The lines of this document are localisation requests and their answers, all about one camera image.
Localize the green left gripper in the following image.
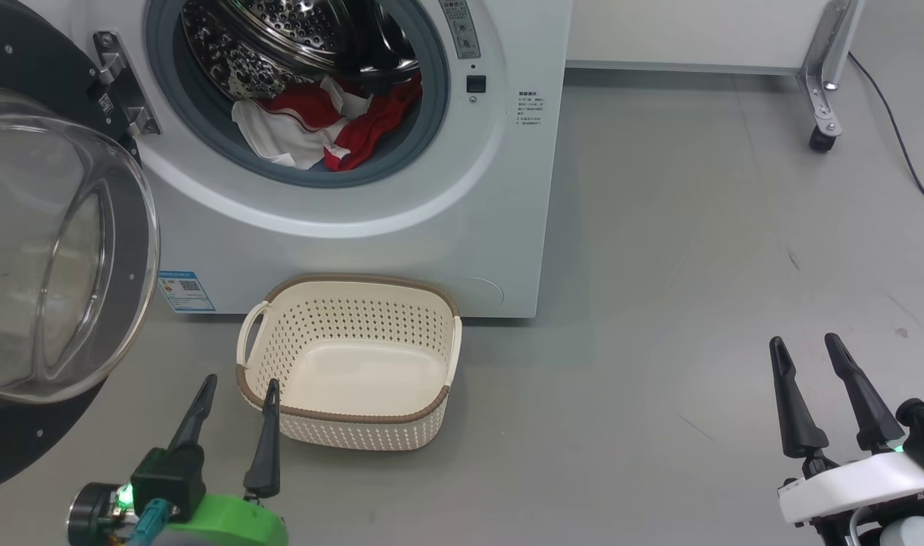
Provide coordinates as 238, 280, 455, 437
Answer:
161, 374, 290, 546

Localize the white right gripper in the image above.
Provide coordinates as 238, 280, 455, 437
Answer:
769, 333, 924, 525

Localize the black glass washing machine door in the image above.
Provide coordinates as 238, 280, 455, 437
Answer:
0, 0, 162, 496

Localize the red white striped garment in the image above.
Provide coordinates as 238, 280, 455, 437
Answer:
231, 74, 373, 171

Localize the plain red garment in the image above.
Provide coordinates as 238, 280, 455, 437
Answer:
323, 73, 424, 173

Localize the cream plastic laundry basket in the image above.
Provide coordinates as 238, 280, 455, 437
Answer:
235, 272, 464, 453

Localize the white front-load washing machine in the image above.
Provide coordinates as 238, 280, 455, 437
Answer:
20, 0, 575, 320

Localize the blue white energy label sticker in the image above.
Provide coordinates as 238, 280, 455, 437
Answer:
158, 270, 217, 314

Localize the black cylindrical left gripper motor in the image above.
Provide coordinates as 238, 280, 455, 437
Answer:
67, 482, 133, 546

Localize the silver flat stand with caster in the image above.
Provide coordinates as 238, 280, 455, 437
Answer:
796, 0, 866, 153

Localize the white partition panel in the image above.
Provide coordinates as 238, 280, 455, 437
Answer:
565, 0, 835, 76

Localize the teal left camera cable plug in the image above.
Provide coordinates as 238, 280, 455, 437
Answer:
127, 498, 177, 546

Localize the black floor power cable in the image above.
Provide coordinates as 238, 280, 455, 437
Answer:
847, 51, 924, 226

